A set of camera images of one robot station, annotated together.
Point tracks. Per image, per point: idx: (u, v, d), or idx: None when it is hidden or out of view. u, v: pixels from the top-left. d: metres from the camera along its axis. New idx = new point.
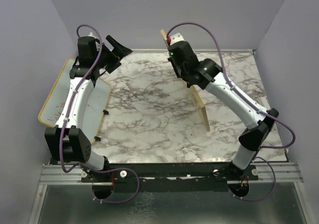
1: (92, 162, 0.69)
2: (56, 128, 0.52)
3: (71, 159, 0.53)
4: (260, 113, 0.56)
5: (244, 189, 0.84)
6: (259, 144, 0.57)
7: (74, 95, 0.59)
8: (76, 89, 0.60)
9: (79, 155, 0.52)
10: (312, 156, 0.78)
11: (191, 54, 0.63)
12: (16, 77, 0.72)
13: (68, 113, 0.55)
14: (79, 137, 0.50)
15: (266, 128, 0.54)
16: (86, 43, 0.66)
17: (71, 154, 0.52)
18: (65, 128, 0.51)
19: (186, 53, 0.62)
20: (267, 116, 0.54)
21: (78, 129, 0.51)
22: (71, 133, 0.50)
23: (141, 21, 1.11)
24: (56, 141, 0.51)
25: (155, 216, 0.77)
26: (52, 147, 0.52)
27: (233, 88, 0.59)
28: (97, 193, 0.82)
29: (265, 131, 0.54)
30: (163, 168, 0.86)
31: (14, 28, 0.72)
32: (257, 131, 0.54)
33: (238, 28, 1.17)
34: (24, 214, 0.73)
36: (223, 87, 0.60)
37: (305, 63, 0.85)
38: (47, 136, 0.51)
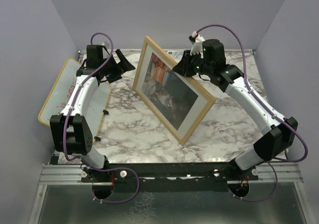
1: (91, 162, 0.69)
2: (61, 116, 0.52)
3: (74, 149, 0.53)
4: (275, 118, 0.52)
5: (244, 189, 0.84)
6: (272, 151, 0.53)
7: (79, 89, 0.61)
8: (81, 84, 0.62)
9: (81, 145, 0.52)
10: (312, 156, 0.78)
11: (221, 56, 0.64)
12: (17, 77, 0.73)
13: (73, 103, 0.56)
14: (82, 125, 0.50)
15: (280, 133, 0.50)
16: (95, 47, 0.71)
17: (73, 143, 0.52)
18: (69, 116, 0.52)
19: (218, 53, 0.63)
20: (282, 121, 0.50)
21: (81, 117, 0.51)
22: (76, 120, 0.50)
23: (141, 21, 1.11)
24: (60, 129, 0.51)
25: (155, 216, 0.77)
26: (55, 136, 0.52)
27: (250, 91, 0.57)
28: (97, 193, 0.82)
29: (279, 137, 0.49)
30: (163, 168, 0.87)
31: (14, 28, 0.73)
32: (268, 134, 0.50)
33: (237, 28, 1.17)
34: (25, 214, 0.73)
36: (240, 90, 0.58)
37: (305, 63, 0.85)
38: (53, 123, 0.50)
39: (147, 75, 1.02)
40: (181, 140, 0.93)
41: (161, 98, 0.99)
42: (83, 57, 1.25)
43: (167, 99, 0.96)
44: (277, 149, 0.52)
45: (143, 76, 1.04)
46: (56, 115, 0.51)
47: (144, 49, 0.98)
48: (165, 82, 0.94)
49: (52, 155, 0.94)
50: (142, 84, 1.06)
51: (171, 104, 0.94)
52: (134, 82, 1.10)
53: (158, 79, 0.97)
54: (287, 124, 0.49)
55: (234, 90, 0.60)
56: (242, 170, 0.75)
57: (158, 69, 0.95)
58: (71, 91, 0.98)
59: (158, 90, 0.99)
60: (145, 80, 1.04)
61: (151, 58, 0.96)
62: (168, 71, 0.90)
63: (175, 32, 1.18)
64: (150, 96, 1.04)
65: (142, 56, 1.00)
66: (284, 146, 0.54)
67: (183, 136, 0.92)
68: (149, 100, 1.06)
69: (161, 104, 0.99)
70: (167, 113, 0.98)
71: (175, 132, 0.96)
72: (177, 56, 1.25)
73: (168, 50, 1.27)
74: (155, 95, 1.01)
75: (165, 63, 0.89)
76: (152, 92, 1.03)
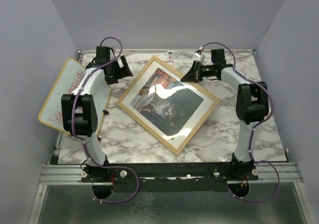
1: (92, 153, 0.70)
2: (71, 96, 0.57)
3: (79, 129, 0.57)
4: (248, 80, 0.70)
5: (244, 190, 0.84)
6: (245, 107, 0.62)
7: (88, 76, 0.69)
8: (90, 72, 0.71)
9: (88, 123, 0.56)
10: (312, 156, 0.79)
11: (222, 56, 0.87)
12: (17, 77, 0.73)
13: (83, 86, 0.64)
14: (90, 103, 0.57)
15: (248, 87, 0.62)
16: (104, 47, 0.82)
17: (80, 122, 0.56)
18: (78, 96, 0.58)
19: (219, 54, 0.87)
20: (253, 82, 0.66)
21: (90, 97, 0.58)
22: (84, 98, 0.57)
23: (141, 21, 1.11)
24: (69, 107, 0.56)
25: (155, 216, 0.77)
26: (64, 112, 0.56)
27: (235, 70, 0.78)
28: (97, 193, 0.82)
29: (247, 89, 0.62)
30: (163, 168, 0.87)
31: (14, 29, 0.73)
32: (239, 89, 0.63)
33: (237, 29, 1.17)
34: (25, 214, 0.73)
36: (228, 71, 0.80)
37: (305, 63, 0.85)
38: (63, 101, 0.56)
39: (144, 87, 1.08)
40: (176, 151, 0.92)
41: (157, 109, 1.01)
42: (83, 57, 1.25)
43: (166, 109, 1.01)
44: (248, 105, 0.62)
45: (139, 88, 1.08)
46: (66, 94, 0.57)
47: (149, 64, 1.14)
48: (167, 92, 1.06)
49: (52, 155, 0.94)
50: (134, 97, 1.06)
51: (171, 112, 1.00)
52: (121, 96, 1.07)
53: (158, 89, 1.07)
54: (256, 82, 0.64)
55: (223, 73, 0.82)
56: (240, 164, 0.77)
57: (161, 81, 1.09)
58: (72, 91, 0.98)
59: (155, 101, 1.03)
60: (140, 93, 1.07)
61: (155, 72, 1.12)
62: (173, 82, 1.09)
63: (175, 32, 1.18)
64: (141, 108, 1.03)
65: (145, 69, 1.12)
66: (259, 108, 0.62)
67: (178, 147, 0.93)
68: (138, 113, 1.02)
69: (157, 114, 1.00)
70: (162, 123, 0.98)
71: (170, 144, 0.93)
72: (177, 56, 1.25)
73: (168, 50, 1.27)
74: (150, 106, 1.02)
75: (171, 75, 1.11)
76: (146, 103, 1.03)
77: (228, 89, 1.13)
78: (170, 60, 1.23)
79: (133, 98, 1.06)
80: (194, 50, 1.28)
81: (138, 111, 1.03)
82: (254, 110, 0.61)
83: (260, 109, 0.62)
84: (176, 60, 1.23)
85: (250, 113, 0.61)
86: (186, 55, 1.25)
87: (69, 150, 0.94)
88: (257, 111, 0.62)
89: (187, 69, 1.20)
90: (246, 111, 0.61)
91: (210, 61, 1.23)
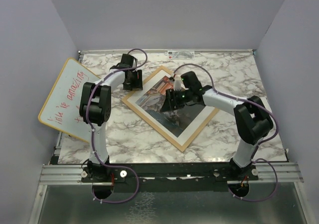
1: (98, 145, 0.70)
2: (92, 84, 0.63)
3: (92, 117, 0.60)
4: (239, 100, 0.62)
5: (244, 190, 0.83)
6: (251, 129, 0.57)
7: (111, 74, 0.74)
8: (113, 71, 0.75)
9: (101, 111, 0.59)
10: (312, 156, 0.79)
11: (196, 80, 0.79)
12: (16, 77, 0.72)
13: (104, 79, 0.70)
14: (107, 93, 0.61)
15: (245, 108, 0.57)
16: (130, 55, 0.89)
17: (94, 109, 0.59)
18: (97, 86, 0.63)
19: (190, 77, 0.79)
20: (244, 100, 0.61)
21: (108, 89, 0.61)
22: (103, 88, 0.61)
23: (141, 21, 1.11)
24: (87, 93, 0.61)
25: (155, 216, 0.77)
26: (82, 97, 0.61)
27: (217, 92, 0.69)
28: (97, 193, 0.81)
29: (245, 110, 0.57)
30: (163, 168, 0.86)
31: (13, 29, 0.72)
32: (237, 113, 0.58)
33: (237, 29, 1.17)
34: (24, 214, 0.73)
36: (210, 94, 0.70)
37: (305, 63, 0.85)
38: (84, 86, 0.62)
39: (151, 89, 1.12)
40: (181, 147, 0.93)
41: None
42: (82, 56, 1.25)
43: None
44: (253, 126, 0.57)
45: (146, 90, 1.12)
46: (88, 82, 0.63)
47: (156, 72, 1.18)
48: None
49: (52, 155, 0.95)
50: (140, 97, 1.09)
51: (176, 113, 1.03)
52: (127, 94, 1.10)
53: (164, 92, 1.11)
54: (248, 100, 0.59)
55: (206, 97, 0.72)
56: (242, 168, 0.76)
57: (168, 86, 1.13)
58: (71, 91, 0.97)
59: (161, 101, 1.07)
60: (147, 93, 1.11)
61: (162, 79, 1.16)
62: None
63: (175, 32, 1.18)
64: (147, 107, 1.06)
65: (153, 74, 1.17)
66: (262, 124, 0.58)
67: (183, 143, 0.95)
68: (144, 112, 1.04)
69: (163, 113, 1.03)
70: (167, 121, 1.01)
71: (175, 141, 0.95)
72: (177, 56, 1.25)
73: (168, 50, 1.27)
74: (156, 106, 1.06)
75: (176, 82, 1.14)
76: (152, 103, 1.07)
77: (228, 89, 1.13)
78: (170, 60, 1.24)
79: (139, 97, 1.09)
80: (194, 50, 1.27)
81: (143, 108, 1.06)
82: (260, 129, 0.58)
83: (264, 125, 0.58)
84: (176, 60, 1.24)
85: (258, 133, 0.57)
86: (186, 55, 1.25)
87: (69, 150, 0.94)
88: (263, 128, 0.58)
89: (186, 69, 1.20)
90: (254, 133, 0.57)
91: (210, 61, 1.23)
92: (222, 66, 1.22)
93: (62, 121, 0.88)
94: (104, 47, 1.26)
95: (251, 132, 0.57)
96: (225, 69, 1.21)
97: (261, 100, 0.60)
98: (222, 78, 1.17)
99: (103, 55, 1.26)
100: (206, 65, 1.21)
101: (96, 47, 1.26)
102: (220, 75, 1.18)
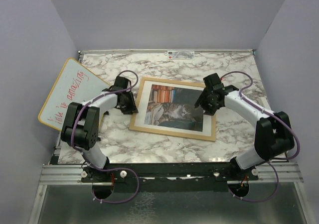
1: (92, 159, 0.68)
2: (78, 105, 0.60)
3: (78, 142, 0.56)
4: (264, 112, 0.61)
5: (244, 189, 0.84)
6: (270, 146, 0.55)
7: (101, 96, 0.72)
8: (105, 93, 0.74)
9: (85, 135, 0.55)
10: (312, 156, 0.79)
11: (218, 81, 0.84)
12: (16, 77, 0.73)
13: (93, 100, 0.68)
14: (94, 115, 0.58)
15: (269, 123, 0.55)
16: (124, 78, 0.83)
17: (79, 133, 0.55)
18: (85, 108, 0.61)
19: (213, 79, 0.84)
20: (270, 113, 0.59)
21: (94, 111, 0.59)
22: (90, 109, 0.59)
23: (141, 21, 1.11)
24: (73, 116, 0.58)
25: (155, 216, 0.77)
26: (67, 119, 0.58)
27: (242, 97, 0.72)
28: (97, 193, 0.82)
29: (269, 125, 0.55)
30: (163, 168, 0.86)
31: (13, 29, 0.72)
32: (259, 126, 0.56)
33: (237, 29, 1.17)
34: (24, 214, 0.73)
36: (234, 98, 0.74)
37: (305, 63, 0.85)
38: (70, 107, 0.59)
39: (150, 103, 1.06)
40: (211, 137, 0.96)
41: (173, 114, 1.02)
42: (82, 56, 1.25)
43: (180, 110, 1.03)
44: (273, 143, 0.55)
45: (144, 106, 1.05)
46: (75, 103, 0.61)
47: (142, 86, 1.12)
48: (173, 98, 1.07)
49: (52, 155, 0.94)
50: (145, 116, 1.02)
51: (186, 112, 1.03)
52: (131, 121, 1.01)
53: (163, 100, 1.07)
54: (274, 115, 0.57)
55: (228, 99, 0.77)
56: (241, 169, 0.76)
57: (162, 93, 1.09)
58: (71, 91, 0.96)
59: (167, 109, 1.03)
60: (149, 109, 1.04)
61: (152, 89, 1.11)
62: (173, 89, 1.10)
63: (175, 32, 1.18)
64: (158, 121, 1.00)
65: (140, 90, 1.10)
66: (283, 143, 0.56)
67: (210, 133, 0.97)
68: (157, 127, 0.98)
69: (176, 119, 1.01)
70: (185, 123, 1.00)
71: (201, 134, 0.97)
72: (177, 56, 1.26)
73: (168, 50, 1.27)
74: (165, 115, 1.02)
75: (166, 85, 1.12)
76: (160, 115, 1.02)
77: None
78: (170, 60, 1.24)
79: (144, 117, 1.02)
80: (194, 50, 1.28)
81: (155, 124, 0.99)
82: (279, 147, 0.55)
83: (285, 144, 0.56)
84: (176, 60, 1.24)
85: (276, 151, 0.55)
86: (186, 55, 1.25)
87: (69, 150, 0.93)
88: (282, 147, 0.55)
89: (186, 69, 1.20)
90: (270, 150, 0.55)
91: (210, 61, 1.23)
92: (222, 66, 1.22)
93: (62, 121, 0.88)
94: (104, 47, 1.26)
95: (269, 148, 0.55)
96: (224, 69, 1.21)
97: (288, 118, 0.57)
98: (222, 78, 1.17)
99: (103, 55, 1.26)
100: (206, 65, 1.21)
101: (96, 47, 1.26)
102: (220, 75, 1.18)
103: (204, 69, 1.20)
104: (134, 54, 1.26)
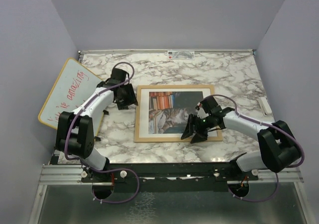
1: (92, 162, 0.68)
2: (70, 115, 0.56)
3: (73, 152, 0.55)
4: (263, 124, 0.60)
5: (244, 190, 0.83)
6: (277, 157, 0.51)
7: (95, 97, 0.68)
8: (98, 93, 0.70)
9: (80, 147, 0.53)
10: (312, 156, 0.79)
11: (215, 104, 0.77)
12: (16, 77, 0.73)
13: (86, 106, 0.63)
14: (87, 126, 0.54)
15: (269, 134, 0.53)
16: (122, 70, 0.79)
17: (74, 143, 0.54)
18: (77, 117, 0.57)
19: (209, 102, 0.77)
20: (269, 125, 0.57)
21: (87, 120, 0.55)
22: (82, 120, 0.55)
23: (141, 21, 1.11)
24: (65, 126, 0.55)
25: (155, 216, 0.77)
26: (60, 130, 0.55)
27: (239, 115, 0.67)
28: (97, 193, 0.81)
29: (269, 136, 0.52)
30: (163, 168, 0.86)
31: (13, 29, 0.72)
32: (260, 138, 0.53)
33: (237, 29, 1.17)
34: (24, 214, 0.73)
36: (232, 117, 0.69)
37: (305, 63, 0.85)
38: (61, 118, 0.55)
39: (151, 111, 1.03)
40: (217, 137, 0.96)
41: (176, 120, 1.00)
42: (83, 56, 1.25)
43: (183, 113, 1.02)
44: (279, 154, 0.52)
45: (145, 114, 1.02)
46: (66, 112, 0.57)
47: (140, 94, 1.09)
48: (172, 103, 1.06)
49: (52, 155, 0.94)
50: (149, 125, 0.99)
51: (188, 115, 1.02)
52: (135, 132, 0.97)
53: (164, 107, 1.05)
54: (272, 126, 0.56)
55: (226, 120, 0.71)
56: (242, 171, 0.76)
57: (161, 100, 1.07)
58: (71, 91, 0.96)
59: (169, 115, 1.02)
60: (151, 117, 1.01)
61: (150, 96, 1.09)
62: (171, 93, 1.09)
63: (175, 32, 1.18)
64: (163, 128, 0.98)
65: (138, 99, 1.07)
66: (290, 153, 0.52)
67: (217, 133, 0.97)
68: (162, 134, 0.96)
69: (180, 124, 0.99)
70: None
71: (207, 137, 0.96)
72: (177, 56, 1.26)
73: (168, 50, 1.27)
74: (169, 122, 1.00)
75: (164, 90, 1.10)
76: (163, 122, 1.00)
77: (228, 89, 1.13)
78: (170, 60, 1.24)
79: (148, 127, 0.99)
80: (194, 50, 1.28)
81: (160, 132, 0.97)
82: (287, 158, 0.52)
83: (292, 154, 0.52)
84: (176, 60, 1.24)
85: (285, 162, 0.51)
86: (186, 55, 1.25)
87: None
88: (290, 157, 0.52)
89: (186, 69, 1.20)
90: (279, 162, 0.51)
91: (210, 61, 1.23)
92: (222, 66, 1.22)
93: None
94: (104, 47, 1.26)
95: (277, 160, 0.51)
96: (224, 68, 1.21)
97: (287, 126, 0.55)
98: (222, 78, 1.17)
99: (103, 55, 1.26)
100: (206, 65, 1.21)
101: (96, 47, 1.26)
102: (220, 75, 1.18)
103: (204, 69, 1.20)
104: (135, 54, 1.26)
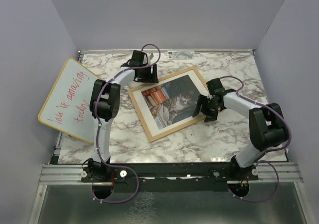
1: (102, 141, 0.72)
2: (102, 81, 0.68)
3: (102, 112, 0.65)
4: (256, 104, 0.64)
5: (244, 189, 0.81)
6: (263, 134, 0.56)
7: (121, 71, 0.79)
8: (124, 69, 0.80)
9: (109, 107, 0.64)
10: (312, 156, 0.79)
11: (219, 85, 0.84)
12: (17, 76, 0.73)
13: (115, 77, 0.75)
14: (116, 91, 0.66)
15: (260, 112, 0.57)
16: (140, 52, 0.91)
17: (103, 105, 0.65)
18: (108, 84, 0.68)
19: (215, 83, 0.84)
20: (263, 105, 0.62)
21: (118, 86, 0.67)
22: (113, 86, 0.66)
23: (141, 21, 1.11)
24: (97, 91, 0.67)
25: (155, 216, 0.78)
26: (93, 93, 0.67)
27: (239, 94, 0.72)
28: (97, 193, 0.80)
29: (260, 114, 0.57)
30: (163, 168, 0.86)
31: (12, 28, 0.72)
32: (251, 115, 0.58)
33: (237, 29, 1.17)
34: (24, 214, 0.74)
36: (231, 96, 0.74)
37: (305, 63, 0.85)
38: (95, 84, 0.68)
39: (152, 109, 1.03)
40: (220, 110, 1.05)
41: (178, 108, 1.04)
42: (82, 56, 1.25)
43: (181, 100, 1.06)
44: (265, 131, 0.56)
45: (149, 113, 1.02)
46: (99, 80, 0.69)
47: (134, 98, 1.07)
48: (167, 94, 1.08)
49: (52, 155, 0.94)
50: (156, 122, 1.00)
51: (186, 99, 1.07)
52: (146, 133, 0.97)
53: (161, 100, 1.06)
54: (266, 106, 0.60)
55: (226, 98, 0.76)
56: (241, 169, 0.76)
57: (155, 95, 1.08)
58: (71, 91, 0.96)
59: (170, 106, 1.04)
60: (154, 114, 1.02)
61: (144, 96, 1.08)
62: (162, 86, 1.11)
63: (175, 32, 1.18)
64: (170, 120, 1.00)
65: (135, 101, 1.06)
66: (277, 134, 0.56)
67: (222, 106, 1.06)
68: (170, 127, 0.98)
69: (182, 111, 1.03)
70: (191, 110, 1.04)
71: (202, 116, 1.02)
72: (177, 56, 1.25)
73: (168, 49, 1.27)
74: (172, 112, 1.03)
75: (154, 85, 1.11)
76: (167, 115, 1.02)
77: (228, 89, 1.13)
78: (170, 60, 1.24)
79: (155, 123, 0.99)
80: (194, 50, 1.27)
81: (169, 124, 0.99)
82: (273, 137, 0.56)
83: (279, 135, 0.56)
84: (176, 60, 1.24)
85: (269, 140, 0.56)
86: (186, 55, 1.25)
87: (69, 150, 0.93)
88: (276, 137, 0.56)
89: None
90: (264, 139, 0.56)
91: (210, 61, 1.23)
92: (222, 66, 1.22)
93: (62, 121, 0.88)
94: (104, 47, 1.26)
95: (262, 136, 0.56)
96: (224, 69, 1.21)
97: (280, 109, 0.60)
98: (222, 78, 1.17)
99: (103, 55, 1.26)
100: (206, 65, 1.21)
101: (96, 47, 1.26)
102: (220, 75, 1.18)
103: (204, 69, 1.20)
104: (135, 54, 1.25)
